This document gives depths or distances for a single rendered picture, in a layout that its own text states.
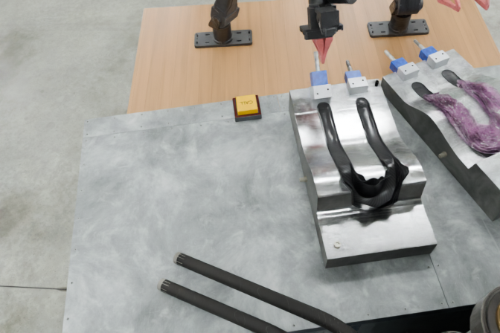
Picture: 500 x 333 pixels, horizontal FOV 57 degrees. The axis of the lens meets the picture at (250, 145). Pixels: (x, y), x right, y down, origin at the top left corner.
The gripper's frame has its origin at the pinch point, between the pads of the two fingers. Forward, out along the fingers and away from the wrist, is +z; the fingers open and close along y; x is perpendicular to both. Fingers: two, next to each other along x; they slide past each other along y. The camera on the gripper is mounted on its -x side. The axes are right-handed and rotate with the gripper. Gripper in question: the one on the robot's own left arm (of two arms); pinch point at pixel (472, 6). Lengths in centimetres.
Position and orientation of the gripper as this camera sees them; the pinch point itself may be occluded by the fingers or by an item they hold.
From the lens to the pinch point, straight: 117.7
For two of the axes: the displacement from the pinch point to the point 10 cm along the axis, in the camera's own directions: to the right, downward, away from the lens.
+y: 10.0, -0.5, -0.3
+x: 0.5, 5.5, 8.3
